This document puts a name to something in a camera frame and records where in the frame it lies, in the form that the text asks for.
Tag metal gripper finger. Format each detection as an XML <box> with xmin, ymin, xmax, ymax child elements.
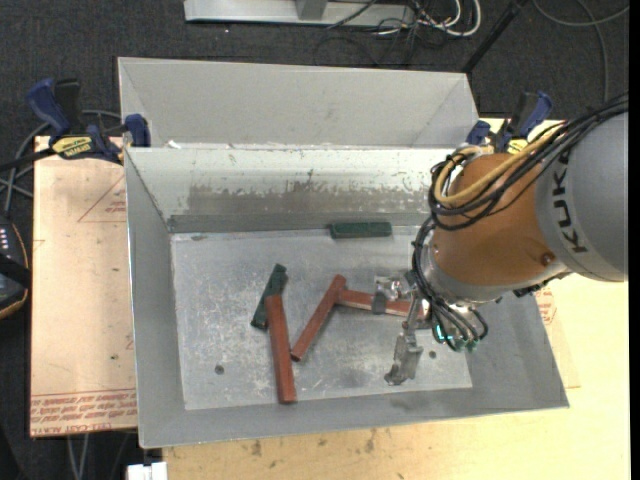
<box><xmin>372</xmin><ymin>275</ymin><xmax>412</xmax><ymax>315</ymax></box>
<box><xmin>383</xmin><ymin>334</ymin><xmax>425</xmax><ymax>387</ymax></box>

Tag dark green flat block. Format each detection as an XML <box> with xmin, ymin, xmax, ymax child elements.
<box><xmin>329</xmin><ymin>221</ymin><xmax>394</xmax><ymax>240</ymax></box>
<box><xmin>250</xmin><ymin>263</ymin><xmax>290</xmax><ymax>331</ymax></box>

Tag red-brown flat block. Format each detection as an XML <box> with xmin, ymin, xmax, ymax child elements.
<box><xmin>290</xmin><ymin>273</ymin><xmax>348</xmax><ymax>363</ymax></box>
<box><xmin>264</xmin><ymin>294</ymin><xmax>299</xmax><ymax>405</ymax></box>
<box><xmin>336</xmin><ymin>288</ymin><xmax>431</xmax><ymax>320</ymax></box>

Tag grey metal bin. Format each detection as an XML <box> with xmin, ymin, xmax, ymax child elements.
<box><xmin>117</xmin><ymin>56</ymin><xmax>571</xmax><ymax>450</ymax></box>

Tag brown cardboard board, red print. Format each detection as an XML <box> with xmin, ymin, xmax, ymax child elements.
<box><xmin>29</xmin><ymin>135</ymin><xmax>582</xmax><ymax>439</ymax></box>

